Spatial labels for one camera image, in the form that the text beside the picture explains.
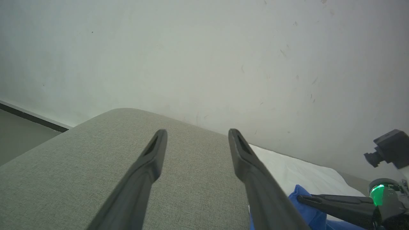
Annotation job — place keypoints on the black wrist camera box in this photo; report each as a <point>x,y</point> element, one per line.
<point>391,148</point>

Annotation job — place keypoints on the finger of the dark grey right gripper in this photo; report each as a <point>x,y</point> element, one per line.
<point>345,212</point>
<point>348,199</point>

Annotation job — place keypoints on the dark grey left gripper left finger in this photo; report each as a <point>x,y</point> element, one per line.
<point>137,185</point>

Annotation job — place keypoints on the white and blue garment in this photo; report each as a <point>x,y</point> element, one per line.
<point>303,175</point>

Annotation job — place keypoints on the grey fabric sofa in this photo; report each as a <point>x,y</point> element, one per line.
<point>64,179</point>

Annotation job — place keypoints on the wall baseboard strip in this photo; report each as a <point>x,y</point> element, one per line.
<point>32,117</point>

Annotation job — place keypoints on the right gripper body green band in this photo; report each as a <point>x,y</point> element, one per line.
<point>391,204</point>

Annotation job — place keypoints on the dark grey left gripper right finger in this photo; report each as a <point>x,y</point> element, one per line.
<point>258,185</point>

